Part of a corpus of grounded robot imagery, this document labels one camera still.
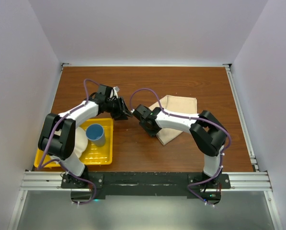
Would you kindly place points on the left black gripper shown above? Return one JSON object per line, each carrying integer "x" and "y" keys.
{"x": 122, "y": 110}

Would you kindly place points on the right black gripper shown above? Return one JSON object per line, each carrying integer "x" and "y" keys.
{"x": 152, "y": 132}

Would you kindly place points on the beige cloth napkin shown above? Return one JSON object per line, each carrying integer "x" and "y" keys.
{"x": 172, "y": 126}

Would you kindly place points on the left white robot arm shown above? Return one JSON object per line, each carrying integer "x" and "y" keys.
{"x": 57, "y": 138}

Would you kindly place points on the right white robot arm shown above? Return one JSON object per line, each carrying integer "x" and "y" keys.
{"x": 209, "y": 135}

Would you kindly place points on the blue plastic cup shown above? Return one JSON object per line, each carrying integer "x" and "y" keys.
{"x": 95, "y": 133}

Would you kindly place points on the yellow plastic tray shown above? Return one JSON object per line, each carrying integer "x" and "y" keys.
{"x": 94, "y": 155}

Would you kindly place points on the white divided plate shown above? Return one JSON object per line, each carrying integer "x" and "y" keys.
{"x": 81, "y": 141}

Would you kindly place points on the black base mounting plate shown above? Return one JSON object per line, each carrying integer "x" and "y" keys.
{"x": 107, "y": 184}

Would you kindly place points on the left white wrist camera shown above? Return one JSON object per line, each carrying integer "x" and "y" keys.
{"x": 114, "y": 92}

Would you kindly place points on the aluminium table frame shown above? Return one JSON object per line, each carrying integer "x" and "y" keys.
{"x": 248, "y": 205}

